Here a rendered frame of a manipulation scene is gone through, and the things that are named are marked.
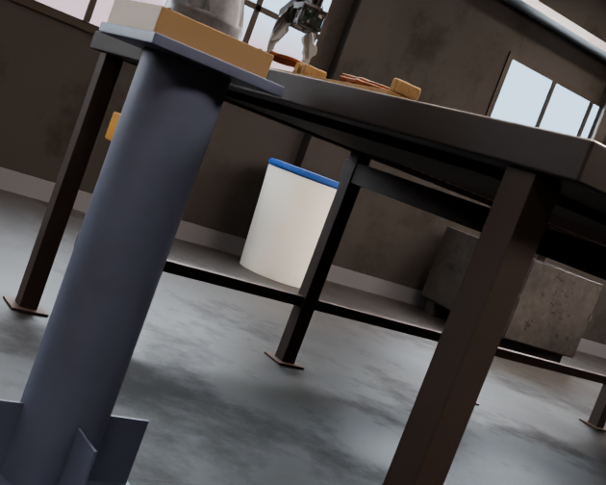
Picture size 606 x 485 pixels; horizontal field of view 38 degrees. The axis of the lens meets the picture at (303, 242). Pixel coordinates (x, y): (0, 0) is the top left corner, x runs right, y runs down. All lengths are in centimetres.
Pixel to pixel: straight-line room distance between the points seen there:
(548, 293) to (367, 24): 221
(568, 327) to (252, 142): 259
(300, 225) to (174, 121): 388
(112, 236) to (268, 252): 390
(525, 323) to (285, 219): 189
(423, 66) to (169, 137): 509
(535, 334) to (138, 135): 503
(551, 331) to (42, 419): 512
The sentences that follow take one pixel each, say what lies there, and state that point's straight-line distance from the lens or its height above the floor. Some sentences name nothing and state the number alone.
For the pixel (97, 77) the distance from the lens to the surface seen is 289.
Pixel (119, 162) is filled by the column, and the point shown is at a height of 64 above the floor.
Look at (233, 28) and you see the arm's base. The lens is 165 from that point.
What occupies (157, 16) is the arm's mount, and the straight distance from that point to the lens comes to 158.
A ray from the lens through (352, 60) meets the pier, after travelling 613.
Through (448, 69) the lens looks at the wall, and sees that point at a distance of 676.
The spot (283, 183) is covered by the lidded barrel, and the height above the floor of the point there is 58.
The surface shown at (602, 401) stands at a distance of 487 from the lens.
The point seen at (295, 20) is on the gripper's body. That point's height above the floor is 107.
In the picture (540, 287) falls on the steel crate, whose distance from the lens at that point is 629.
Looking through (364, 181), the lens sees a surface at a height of 76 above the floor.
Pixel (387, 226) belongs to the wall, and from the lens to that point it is 668.
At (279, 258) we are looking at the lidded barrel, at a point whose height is 14.
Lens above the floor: 76
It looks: 5 degrees down
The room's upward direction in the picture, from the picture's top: 20 degrees clockwise
